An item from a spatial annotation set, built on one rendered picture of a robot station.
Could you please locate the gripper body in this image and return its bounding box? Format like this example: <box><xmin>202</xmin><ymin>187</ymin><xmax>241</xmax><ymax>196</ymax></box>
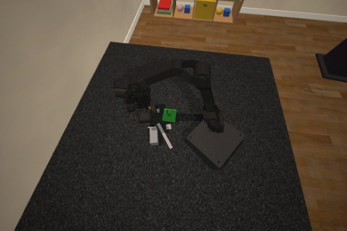
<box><xmin>136</xmin><ymin>96</ymin><xmax>153</xmax><ymax>124</ymax></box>

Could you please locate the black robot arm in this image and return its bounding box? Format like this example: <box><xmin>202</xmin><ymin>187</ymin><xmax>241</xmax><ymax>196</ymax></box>
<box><xmin>115</xmin><ymin>58</ymin><xmax>224</xmax><ymax>134</ymax></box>

